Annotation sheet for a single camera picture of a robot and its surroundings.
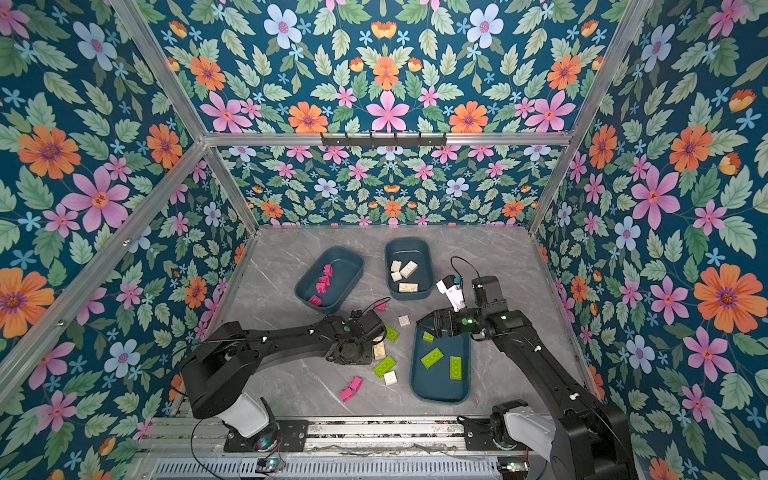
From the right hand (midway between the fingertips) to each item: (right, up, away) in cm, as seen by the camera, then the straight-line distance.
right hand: (429, 319), depth 78 cm
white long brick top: (-5, +6, +23) cm, 24 cm away
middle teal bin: (-6, +19, +34) cm, 39 cm away
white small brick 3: (-10, -17, +5) cm, 21 cm away
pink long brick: (-35, +6, +21) cm, 41 cm away
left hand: (-17, -12, +7) cm, 22 cm away
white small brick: (-10, +9, +27) cm, 30 cm away
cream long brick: (-14, -11, +9) cm, 20 cm away
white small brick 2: (-7, -4, +16) cm, 18 cm away
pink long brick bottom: (-22, -20, +1) cm, 30 cm away
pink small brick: (-34, +12, +27) cm, 45 cm away
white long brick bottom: (-5, +12, +27) cm, 30 cm away
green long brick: (-12, -15, +8) cm, 21 cm away
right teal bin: (+4, -16, +7) cm, 18 cm away
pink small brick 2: (-34, +8, +24) cm, 43 cm away
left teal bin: (-27, +12, +29) cm, 41 cm away
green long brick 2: (+2, -13, +9) cm, 16 cm away
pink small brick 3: (-36, +2, +18) cm, 40 cm away
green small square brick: (+1, -8, +11) cm, 13 cm away
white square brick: (-10, +13, +28) cm, 32 cm away
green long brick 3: (+8, -15, +7) cm, 18 cm away
